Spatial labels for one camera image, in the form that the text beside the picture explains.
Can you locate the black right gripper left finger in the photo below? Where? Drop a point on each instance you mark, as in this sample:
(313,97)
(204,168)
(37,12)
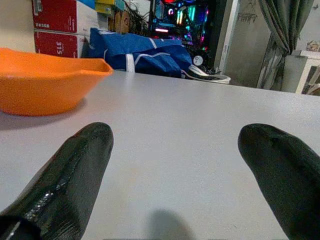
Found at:
(75,170)

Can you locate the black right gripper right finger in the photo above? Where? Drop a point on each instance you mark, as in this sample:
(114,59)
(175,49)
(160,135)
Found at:
(285,175)

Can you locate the orange plastic bowl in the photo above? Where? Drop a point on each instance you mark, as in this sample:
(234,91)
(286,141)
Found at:
(37,87)

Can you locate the white glass door cabinet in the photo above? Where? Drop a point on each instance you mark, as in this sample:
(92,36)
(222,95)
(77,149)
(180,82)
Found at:
(303,72)

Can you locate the red box with 315 print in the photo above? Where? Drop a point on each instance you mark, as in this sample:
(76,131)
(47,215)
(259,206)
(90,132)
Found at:
(55,45)

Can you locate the grey green curtain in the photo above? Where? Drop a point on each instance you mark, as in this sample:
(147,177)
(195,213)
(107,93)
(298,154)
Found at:
(282,25)

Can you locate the red white cardboard box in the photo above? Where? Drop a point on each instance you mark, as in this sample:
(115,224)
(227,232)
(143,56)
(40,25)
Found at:
(55,15)

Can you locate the yellow cardboard box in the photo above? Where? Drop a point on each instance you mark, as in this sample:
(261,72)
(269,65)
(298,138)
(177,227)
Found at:
(105,6)

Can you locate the blue cardboard box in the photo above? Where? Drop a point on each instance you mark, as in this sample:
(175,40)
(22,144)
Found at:
(86,3)

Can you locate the black computer case with lights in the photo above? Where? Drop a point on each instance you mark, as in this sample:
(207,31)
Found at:
(180,15)

